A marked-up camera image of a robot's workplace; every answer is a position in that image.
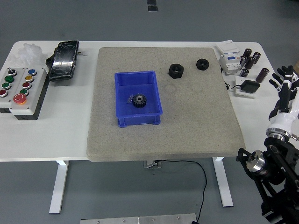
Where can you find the white circuit breaker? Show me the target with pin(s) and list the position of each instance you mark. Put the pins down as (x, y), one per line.
(230, 58)

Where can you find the white selector switch button box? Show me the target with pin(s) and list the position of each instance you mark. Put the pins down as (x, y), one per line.
(14, 80)

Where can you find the large black hex nut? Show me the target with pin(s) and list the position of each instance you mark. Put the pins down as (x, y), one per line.
(176, 71)

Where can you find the brown cardboard box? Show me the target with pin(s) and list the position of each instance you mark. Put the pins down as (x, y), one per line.
(296, 62)

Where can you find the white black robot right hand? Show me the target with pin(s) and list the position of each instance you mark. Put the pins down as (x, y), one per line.
(283, 119)

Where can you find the white emergency stop button box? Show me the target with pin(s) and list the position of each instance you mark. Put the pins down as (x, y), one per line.
(35, 93)

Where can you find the black flat adapter puck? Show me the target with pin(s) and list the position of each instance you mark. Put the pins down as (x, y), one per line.
(250, 86)

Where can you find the grey metal plate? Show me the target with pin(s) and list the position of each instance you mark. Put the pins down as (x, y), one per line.
(140, 219)

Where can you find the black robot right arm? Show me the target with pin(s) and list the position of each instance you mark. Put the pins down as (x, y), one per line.
(280, 163)

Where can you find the black cylindrical capacitor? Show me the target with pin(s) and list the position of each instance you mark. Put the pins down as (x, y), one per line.
(244, 72)
(256, 57)
(247, 53)
(243, 61)
(262, 74)
(250, 62)

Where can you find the white square plate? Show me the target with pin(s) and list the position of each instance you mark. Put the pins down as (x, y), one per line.
(238, 80)

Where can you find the white table leg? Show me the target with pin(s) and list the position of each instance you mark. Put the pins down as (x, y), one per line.
(58, 186)
(225, 193)

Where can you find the black floor marker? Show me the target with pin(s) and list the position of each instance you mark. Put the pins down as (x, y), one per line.
(151, 2)
(152, 9)

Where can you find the grey-brown felt mat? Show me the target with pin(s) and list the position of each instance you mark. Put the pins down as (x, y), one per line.
(140, 140)

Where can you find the crumpled clear plastic wrap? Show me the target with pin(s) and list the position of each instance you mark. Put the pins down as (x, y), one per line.
(28, 54)

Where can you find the black plastic-wrapped foot pedal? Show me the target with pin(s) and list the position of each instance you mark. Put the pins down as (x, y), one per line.
(63, 60)

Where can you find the blue plastic box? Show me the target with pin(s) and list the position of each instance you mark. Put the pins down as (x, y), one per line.
(151, 102)

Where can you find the large black gear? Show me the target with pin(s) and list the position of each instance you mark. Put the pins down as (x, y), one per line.
(139, 100)

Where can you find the silver under-table bracket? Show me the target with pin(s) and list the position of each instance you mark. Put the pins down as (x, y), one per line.
(149, 164)

